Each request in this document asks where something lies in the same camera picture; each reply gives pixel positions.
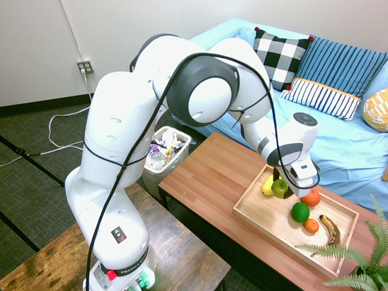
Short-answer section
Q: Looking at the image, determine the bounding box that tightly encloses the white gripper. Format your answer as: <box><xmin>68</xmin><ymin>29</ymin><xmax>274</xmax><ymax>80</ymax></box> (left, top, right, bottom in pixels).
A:
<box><xmin>272</xmin><ymin>158</ymin><xmax>321</xmax><ymax>200</ymax></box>

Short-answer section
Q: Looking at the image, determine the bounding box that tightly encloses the green apple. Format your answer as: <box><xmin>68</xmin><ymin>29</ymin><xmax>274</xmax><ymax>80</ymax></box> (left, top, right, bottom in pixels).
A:
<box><xmin>270</xmin><ymin>178</ymin><xmax>289</xmax><ymax>199</ymax></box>

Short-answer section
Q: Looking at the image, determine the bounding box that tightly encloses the wooden tray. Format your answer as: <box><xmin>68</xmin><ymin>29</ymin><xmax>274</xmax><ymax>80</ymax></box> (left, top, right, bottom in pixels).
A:
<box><xmin>232</xmin><ymin>163</ymin><xmax>360</xmax><ymax>278</ymax></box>

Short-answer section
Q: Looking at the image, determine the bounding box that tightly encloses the yellow lemon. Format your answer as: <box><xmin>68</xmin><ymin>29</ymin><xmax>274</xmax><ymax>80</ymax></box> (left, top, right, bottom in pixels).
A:
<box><xmin>261</xmin><ymin>175</ymin><xmax>283</xmax><ymax>197</ymax></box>

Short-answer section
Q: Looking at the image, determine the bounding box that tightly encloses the large orange fruit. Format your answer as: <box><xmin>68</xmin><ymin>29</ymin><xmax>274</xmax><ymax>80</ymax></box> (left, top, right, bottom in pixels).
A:
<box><xmin>299</xmin><ymin>188</ymin><xmax>322</xmax><ymax>208</ymax></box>

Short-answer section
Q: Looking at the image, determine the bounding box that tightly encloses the green lime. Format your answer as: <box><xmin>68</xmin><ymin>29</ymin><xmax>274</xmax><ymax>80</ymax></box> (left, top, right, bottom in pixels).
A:
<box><xmin>290</xmin><ymin>202</ymin><xmax>311</xmax><ymax>224</ymax></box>

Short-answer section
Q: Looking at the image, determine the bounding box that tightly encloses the small orange fruit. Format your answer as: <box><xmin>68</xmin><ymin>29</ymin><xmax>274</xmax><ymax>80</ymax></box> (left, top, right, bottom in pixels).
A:
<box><xmin>303</xmin><ymin>218</ymin><xmax>321</xmax><ymax>234</ymax></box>

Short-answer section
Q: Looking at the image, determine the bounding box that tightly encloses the overripe brown banana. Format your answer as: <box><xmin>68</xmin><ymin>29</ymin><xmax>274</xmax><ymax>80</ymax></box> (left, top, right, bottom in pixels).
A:
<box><xmin>318</xmin><ymin>214</ymin><xmax>343</xmax><ymax>246</ymax></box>

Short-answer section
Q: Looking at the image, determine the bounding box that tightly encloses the reddish wooden coffee table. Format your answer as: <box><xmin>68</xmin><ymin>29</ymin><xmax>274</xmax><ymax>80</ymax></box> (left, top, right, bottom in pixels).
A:
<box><xmin>158</xmin><ymin>131</ymin><xmax>388</xmax><ymax>291</ymax></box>

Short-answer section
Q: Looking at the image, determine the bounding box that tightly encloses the light blue sofa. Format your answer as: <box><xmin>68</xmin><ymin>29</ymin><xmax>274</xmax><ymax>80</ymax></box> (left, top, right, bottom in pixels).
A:
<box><xmin>171</xmin><ymin>17</ymin><xmax>388</xmax><ymax>213</ymax></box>

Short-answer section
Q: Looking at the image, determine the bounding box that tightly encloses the white navy striped pillow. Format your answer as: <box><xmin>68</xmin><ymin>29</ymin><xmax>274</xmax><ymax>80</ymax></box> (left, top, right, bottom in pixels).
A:
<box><xmin>279</xmin><ymin>78</ymin><xmax>363</xmax><ymax>123</ymax></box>

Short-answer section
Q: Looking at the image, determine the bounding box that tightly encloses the potted green fern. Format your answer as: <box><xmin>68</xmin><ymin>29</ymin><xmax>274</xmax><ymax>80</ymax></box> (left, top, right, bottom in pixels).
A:
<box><xmin>295</xmin><ymin>193</ymin><xmax>388</xmax><ymax>291</ymax></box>

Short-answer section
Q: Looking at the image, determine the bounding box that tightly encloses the yellow patterned bolster pillow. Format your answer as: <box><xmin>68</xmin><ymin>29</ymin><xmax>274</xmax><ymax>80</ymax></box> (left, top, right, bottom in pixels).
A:
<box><xmin>362</xmin><ymin>87</ymin><xmax>388</xmax><ymax>133</ymax></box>

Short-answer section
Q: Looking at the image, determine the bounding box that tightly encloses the black white checkered pillow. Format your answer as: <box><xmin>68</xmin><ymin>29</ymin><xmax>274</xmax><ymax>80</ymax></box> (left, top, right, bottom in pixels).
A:
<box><xmin>252</xmin><ymin>26</ymin><xmax>315</xmax><ymax>92</ymax></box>

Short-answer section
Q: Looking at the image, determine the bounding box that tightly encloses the clear plastic bottle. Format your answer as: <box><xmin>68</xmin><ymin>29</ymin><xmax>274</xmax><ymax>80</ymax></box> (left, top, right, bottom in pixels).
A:
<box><xmin>149</xmin><ymin>149</ymin><xmax>167</xmax><ymax>162</ymax></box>

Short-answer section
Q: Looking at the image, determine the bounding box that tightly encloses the rustic dark wood table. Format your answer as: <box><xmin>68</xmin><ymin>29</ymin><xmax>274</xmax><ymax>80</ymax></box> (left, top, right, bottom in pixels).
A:
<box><xmin>0</xmin><ymin>182</ymin><xmax>232</xmax><ymax>291</ymax></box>

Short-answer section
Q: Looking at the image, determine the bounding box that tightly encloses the blue striped pillow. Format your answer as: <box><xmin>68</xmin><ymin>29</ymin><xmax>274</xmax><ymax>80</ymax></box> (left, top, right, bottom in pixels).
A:
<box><xmin>293</xmin><ymin>35</ymin><xmax>388</xmax><ymax>99</ymax></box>

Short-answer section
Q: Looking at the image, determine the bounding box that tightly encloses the cream trash bin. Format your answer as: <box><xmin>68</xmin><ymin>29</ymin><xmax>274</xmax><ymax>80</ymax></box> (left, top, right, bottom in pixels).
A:
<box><xmin>141</xmin><ymin>125</ymin><xmax>193</xmax><ymax>201</ymax></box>

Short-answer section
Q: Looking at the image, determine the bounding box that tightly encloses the black tripod leg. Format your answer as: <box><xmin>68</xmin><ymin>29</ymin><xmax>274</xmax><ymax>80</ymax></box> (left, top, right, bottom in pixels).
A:
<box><xmin>0</xmin><ymin>210</ymin><xmax>41</xmax><ymax>253</ymax></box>
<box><xmin>0</xmin><ymin>134</ymin><xmax>66</xmax><ymax>188</ymax></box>

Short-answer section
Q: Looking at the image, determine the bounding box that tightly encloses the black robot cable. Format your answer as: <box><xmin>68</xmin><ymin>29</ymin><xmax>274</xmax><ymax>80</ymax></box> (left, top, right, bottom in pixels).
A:
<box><xmin>85</xmin><ymin>52</ymin><xmax>321</xmax><ymax>291</ymax></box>

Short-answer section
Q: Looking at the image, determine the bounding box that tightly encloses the white power cord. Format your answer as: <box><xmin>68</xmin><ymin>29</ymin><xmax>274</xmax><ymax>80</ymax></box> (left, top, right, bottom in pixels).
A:
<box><xmin>0</xmin><ymin>68</ymin><xmax>95</xmax><ymax>168</ymax></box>

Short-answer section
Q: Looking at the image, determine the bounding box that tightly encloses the wall power outlet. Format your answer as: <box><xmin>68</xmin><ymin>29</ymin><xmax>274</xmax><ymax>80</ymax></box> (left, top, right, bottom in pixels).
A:
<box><xmin>76</xmin><ymin>59</ymin><xmax>95</xmax><ymax>75</ymax></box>

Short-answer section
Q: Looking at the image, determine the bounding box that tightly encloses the white wall conduit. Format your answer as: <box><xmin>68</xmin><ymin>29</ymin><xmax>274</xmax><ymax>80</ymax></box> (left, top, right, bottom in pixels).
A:
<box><xmin>58</xmin><ymin>0</ymin><xmax>88</xmax><ymax>61</ymax></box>

